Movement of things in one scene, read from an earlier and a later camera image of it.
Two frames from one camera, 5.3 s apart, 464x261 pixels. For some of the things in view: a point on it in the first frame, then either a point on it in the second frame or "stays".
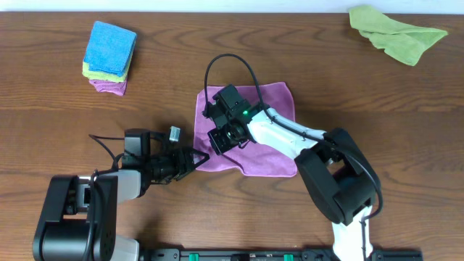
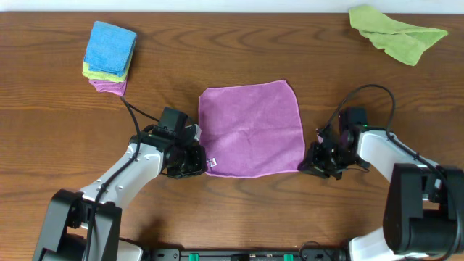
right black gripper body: (223, 139) to (330, 161)
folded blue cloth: (109, 48) stays
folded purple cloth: (119, 88) stays
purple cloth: (253, 158) stays
